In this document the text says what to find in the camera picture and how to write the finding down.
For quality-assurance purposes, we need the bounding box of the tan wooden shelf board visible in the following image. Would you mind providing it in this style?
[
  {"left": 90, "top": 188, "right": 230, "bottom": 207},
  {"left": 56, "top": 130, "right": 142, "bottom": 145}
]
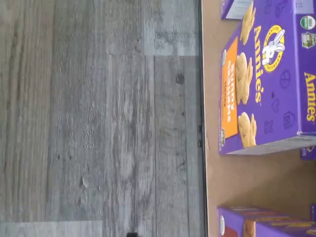
[{"left": 201, "top": 0, "right": 316, "bottom": 237}]

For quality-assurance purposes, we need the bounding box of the purple box with orange patch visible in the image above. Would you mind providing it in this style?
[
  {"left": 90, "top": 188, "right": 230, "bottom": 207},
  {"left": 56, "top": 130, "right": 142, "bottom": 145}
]
[
  {"left": 300, "top": 145, "right": 316, "bottom": 161},
  {"left": 218, "top": 0, "right": 316, "bottom": 156}
]

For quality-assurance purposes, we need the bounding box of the purple box with green patch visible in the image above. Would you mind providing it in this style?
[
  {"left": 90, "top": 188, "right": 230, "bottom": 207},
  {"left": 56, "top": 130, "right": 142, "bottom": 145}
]
[{"left": 220, "top": 0, "right": 249, "bottom": 21}]

